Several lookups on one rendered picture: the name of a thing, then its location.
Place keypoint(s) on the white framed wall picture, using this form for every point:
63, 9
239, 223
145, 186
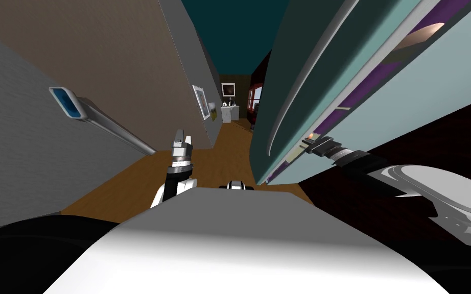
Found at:
201, 102

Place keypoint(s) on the red framed window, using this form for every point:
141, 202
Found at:
255, 99

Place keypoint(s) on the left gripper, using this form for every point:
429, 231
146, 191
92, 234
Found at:
181, 152

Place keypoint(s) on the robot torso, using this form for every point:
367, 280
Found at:
235, 245

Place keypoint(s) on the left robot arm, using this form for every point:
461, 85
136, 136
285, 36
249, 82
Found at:
173, 184

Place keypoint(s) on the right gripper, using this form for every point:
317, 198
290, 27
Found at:
322, 146

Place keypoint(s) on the pale teal fridge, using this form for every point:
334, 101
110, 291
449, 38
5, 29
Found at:
431, 85

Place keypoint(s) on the dark teal fridge door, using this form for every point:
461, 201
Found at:
288, 81

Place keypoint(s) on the white cabinet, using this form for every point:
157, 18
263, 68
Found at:
230, 113

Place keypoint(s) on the dark framed wall picture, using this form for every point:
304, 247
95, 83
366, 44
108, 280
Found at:
228, 90

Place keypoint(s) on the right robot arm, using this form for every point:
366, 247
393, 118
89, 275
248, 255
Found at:
444, 192

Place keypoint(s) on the grey bar with blue end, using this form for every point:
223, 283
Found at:
96, 118

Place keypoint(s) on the small yellow wall picture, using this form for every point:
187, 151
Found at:
214, 114

